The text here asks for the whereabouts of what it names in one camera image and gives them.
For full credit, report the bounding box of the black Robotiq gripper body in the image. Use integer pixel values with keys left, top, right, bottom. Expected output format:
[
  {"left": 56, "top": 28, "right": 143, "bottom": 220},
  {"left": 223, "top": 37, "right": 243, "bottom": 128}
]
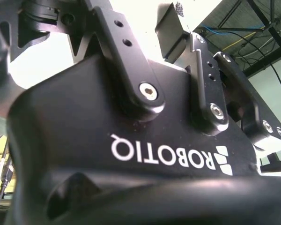
[{"left": 6, "top": 53, "right": 281, "bottom": 225}]

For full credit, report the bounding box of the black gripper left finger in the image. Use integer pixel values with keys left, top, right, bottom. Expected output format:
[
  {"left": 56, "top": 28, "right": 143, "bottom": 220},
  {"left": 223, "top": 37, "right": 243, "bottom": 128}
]
[{"left": 9, "top": 0, "right": 166, "bottom": 121}]

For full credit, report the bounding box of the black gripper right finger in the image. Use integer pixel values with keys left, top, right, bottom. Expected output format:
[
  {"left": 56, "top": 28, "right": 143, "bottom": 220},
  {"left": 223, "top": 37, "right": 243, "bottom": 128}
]
[{"left": 189, "top": 32, "right": 281, "bottom": 147}]

